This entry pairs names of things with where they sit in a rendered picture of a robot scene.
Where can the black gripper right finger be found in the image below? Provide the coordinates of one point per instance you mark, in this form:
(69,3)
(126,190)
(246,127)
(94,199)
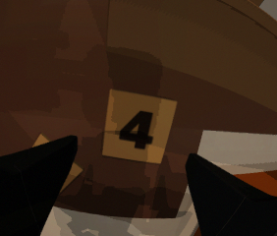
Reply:
(227,206)

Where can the tan square tile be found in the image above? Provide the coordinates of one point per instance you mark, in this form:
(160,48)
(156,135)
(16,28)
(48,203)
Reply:
(75,170)
(137,126)

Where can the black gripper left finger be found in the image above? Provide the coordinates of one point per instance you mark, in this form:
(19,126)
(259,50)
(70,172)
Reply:
(30,182)

